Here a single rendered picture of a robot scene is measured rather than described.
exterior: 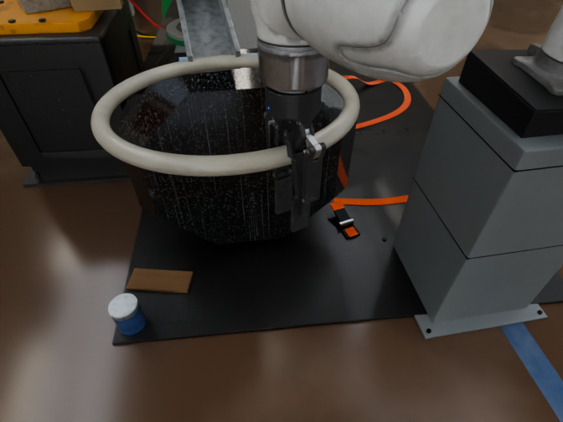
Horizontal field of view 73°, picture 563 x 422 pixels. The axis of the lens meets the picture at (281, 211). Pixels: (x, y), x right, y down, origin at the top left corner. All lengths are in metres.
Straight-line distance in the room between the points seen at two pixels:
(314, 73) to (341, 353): 1.15
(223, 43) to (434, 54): 0.79
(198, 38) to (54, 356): 1.20
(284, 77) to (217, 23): 0.65
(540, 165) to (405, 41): 0.87
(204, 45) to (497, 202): 0.86
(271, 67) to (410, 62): 0.22
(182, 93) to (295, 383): 1.01
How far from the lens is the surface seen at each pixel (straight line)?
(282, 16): 0.42
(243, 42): 1.31
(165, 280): 1.65
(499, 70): 1.21
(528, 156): 1.08
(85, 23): 1.96
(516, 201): 1.19
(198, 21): 1.13
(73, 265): 1.90
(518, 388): 1.62
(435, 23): 0.30
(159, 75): 0.92
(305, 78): 0.48
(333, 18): 0.32
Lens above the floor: 1.32
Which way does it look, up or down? 44 degrees down
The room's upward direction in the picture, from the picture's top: straight up
